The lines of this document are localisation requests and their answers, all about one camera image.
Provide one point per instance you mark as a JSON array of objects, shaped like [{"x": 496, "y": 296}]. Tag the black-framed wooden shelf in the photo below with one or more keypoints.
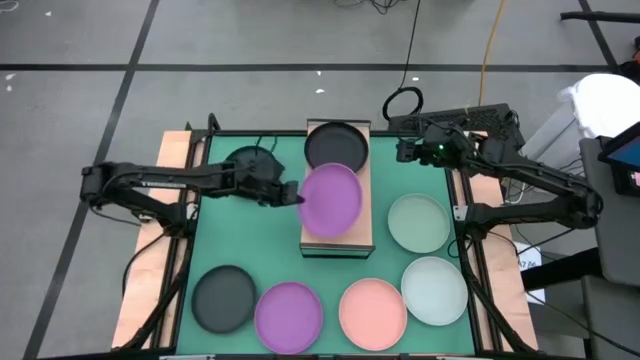
[{"x": 364, "y": 235}]

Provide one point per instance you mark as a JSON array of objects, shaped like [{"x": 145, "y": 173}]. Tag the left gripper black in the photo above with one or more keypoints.
[{"x": 270, "y": 191}]

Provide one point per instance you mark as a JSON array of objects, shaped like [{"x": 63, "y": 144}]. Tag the sage green plate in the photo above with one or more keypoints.
[{"x": 419, "y": 223}]

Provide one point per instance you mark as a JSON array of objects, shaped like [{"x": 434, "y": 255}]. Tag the green table mat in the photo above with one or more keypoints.
[{"x": 250, "y": 240}]

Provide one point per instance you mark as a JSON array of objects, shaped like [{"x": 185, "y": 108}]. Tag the black metal bar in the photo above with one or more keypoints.
[{"x": 600, "y": 17}]

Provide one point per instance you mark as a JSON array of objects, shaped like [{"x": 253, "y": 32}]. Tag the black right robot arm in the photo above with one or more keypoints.
[{"x": 540, "y": 175}]

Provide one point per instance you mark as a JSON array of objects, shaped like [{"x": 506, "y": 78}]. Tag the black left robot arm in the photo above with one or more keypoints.
[{"x": 160, "y": 181}]

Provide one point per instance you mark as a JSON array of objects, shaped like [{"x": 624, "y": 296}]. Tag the purple plate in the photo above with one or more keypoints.
[
  {"x": 332, "y": 200},
  {"x": 288, "y": 317}
]

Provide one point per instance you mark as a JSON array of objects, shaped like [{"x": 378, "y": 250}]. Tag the white cloth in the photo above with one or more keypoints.
[{"x": 605, "y": 102}]

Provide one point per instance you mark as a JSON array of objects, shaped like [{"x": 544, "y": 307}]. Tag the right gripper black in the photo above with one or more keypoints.
[{"x": 440, "y": 145}]

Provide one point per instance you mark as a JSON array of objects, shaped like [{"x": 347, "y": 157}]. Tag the pink plate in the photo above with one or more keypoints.
[{"x": 372, "y": 314}]

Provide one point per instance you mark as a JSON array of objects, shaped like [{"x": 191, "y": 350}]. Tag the white paper sheet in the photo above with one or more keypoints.
[{"x": 530, "y": 260}]

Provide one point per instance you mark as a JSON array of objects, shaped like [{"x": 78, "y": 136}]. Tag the grey cart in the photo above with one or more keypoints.
[{"x": 615, "y": 240}]

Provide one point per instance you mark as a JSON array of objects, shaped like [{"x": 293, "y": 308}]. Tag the black metal table frame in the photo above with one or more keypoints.
[{"x": 240, "y": 133}]

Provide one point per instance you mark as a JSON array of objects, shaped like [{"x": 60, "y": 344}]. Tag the off-white plate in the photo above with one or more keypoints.
[{"x": 434, "y": 291}]

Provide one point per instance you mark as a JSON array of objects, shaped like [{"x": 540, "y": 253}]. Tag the black perforated computer case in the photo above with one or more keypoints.
[{"x": 475, "y": 120}]

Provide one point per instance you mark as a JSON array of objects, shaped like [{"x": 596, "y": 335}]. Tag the black tablet screen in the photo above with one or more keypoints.
[{"x": 625, "y": 155}]

